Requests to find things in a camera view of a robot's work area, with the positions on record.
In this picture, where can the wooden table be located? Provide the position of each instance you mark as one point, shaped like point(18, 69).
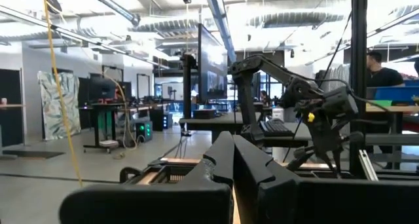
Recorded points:
point(399, 109)

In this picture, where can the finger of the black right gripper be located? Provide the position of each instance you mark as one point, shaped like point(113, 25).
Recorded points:
point(299, 158)
point(330, 161)

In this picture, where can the dark floor mat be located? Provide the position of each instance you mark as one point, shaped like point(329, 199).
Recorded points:
point(32, 154)

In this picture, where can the black keyboard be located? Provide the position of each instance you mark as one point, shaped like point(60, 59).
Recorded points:
point(275, 127)

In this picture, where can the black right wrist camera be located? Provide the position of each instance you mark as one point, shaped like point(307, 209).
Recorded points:
point(340, 103)

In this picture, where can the person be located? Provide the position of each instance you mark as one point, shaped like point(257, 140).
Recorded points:
point(264, 96)
point(386, 76)

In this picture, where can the black monitor stand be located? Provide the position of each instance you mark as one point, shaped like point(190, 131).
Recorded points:
point(187, 93)

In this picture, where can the wooden wall shelf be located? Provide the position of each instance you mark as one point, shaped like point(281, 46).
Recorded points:
point(12, 105)

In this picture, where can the leaf-pattern cloth panel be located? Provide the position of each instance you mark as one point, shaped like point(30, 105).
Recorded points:
point(72, 96)

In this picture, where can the white box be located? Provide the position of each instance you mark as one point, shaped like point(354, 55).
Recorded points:
point(278, 114)

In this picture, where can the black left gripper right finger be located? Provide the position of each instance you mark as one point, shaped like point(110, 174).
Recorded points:
point(327, 201)

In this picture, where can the green flat object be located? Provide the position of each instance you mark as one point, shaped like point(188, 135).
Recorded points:
point(379, 103)

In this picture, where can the pink cup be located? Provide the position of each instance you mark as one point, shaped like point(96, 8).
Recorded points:
point(4, 101)

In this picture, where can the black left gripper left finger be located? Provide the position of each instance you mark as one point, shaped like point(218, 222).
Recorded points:
point(196, 201)

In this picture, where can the dark side desk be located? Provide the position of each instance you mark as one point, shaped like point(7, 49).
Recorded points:
point(212, 122)

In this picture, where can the black computer tower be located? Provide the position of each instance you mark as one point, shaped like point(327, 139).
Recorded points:
point(158, 119)

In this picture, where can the black computer monitor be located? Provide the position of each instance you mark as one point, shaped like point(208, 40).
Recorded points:
point(101, 89)

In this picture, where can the computer with green lights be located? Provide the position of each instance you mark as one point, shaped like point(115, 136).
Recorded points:
point(144, 130)

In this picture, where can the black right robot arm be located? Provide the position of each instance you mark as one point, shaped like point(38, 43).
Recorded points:
point(248, 96)

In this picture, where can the blue bin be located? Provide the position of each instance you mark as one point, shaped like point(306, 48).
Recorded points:
point(396, 93)

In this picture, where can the black aluminium table frame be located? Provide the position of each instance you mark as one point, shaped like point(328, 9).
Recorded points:
point(358, 53)

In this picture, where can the small black box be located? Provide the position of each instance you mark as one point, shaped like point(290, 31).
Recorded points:
point(204, 114)

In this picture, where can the black standing desk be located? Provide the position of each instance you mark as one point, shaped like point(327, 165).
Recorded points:
point(96, 125)

